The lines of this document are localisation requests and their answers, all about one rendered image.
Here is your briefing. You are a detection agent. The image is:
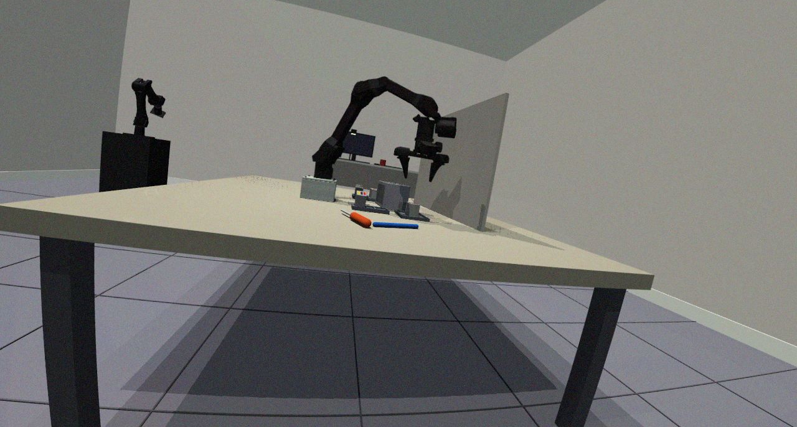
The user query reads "orange-handled screwdriver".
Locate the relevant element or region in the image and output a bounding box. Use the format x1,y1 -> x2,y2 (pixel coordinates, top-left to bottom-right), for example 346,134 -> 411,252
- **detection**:
341,209 -> 371,228

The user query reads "blue rod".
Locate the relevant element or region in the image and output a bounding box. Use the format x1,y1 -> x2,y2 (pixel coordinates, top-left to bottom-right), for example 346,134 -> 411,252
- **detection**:
372,222 -> 418,228

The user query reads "beige board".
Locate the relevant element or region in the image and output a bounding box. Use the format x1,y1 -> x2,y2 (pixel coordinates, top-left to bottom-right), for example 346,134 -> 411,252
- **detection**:
413,93 -> 509,232

